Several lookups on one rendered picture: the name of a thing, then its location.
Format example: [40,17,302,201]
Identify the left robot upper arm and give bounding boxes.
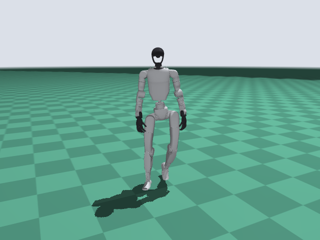
[169,69,183,98]

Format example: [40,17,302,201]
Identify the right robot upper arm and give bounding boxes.
[138,70,148,99]

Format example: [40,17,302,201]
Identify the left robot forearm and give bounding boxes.
[177,91,187,115]

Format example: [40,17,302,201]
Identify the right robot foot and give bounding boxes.
[142,180,152,191]

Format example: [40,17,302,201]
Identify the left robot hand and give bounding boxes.
[179,110,187,131]

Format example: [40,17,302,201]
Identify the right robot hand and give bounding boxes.
[136,111,147,133]

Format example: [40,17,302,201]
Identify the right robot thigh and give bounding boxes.
[144,113,156,157]

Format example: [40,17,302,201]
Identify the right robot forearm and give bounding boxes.
[135,91,143,117]

